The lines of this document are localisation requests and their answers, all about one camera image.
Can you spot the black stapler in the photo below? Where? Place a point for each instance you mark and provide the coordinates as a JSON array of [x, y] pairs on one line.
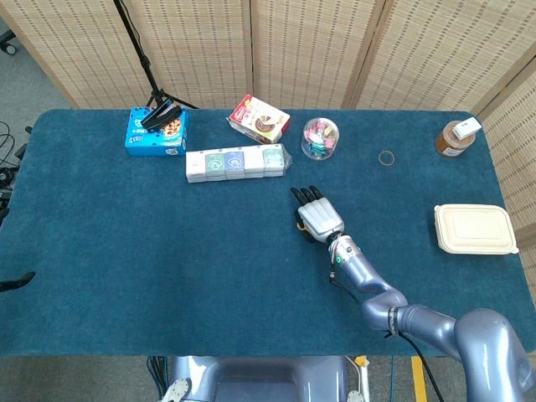
[[161, 116]]

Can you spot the small white box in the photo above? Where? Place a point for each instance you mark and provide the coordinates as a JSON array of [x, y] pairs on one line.
[[467, 127]]

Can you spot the clear jar of binder clips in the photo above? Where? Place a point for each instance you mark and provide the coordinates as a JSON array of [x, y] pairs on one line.
[[320, 138]]

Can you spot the silver robot torso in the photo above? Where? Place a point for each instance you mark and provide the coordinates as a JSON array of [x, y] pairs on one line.
[[259, 377]]

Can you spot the wrapped tissue packet bundle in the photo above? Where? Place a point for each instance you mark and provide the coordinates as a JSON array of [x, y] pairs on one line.
[[236, 165]]

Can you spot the beige lidded food container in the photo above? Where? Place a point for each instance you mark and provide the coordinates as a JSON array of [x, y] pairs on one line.
[[473, 228]]

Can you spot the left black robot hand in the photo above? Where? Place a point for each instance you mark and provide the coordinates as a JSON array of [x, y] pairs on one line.
[[17, 281]]

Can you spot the brown labelled jar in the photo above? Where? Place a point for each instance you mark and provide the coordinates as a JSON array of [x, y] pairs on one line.
[[450, 144]]

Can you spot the blue cookie box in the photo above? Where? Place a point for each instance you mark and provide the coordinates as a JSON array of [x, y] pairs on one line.
[[157, 140]]

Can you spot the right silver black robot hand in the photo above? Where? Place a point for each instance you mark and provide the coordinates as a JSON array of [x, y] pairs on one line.
[[322, 218]]

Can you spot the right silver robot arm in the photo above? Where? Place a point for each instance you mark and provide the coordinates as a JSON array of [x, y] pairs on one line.
[[372, 287]]

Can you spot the yellow floor tape strip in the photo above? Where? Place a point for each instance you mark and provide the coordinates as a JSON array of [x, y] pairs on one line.
[[419, 377]]

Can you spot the red white snack box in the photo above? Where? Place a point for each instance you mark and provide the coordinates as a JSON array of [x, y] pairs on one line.
[[259, 123]]

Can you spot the blue table cloth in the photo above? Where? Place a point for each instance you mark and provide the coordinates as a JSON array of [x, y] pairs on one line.
[[167, 251]]

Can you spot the black tripod stand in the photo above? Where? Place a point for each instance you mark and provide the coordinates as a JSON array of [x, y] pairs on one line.
[[140, 54]]

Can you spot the tan rubber band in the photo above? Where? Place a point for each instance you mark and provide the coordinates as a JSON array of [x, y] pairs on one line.
[[379, 157]]

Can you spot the black chair caster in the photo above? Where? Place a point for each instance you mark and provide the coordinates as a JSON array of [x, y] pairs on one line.
[[8, 44]]

